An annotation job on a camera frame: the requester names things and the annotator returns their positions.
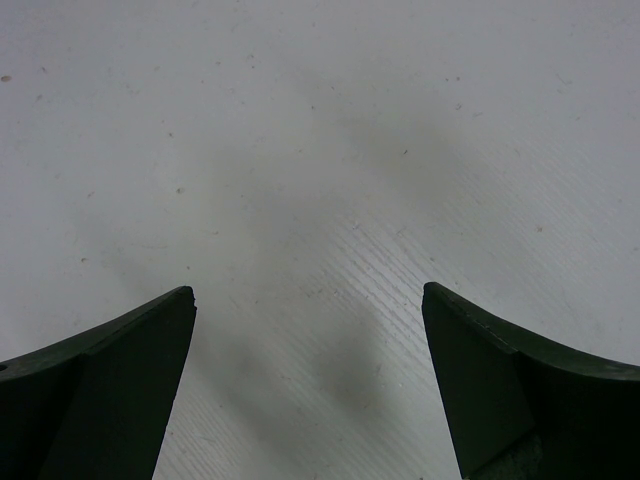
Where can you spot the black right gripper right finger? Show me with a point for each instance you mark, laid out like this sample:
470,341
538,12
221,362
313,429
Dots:
522,406

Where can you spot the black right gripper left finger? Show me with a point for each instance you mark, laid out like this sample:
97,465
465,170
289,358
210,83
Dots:
96,405

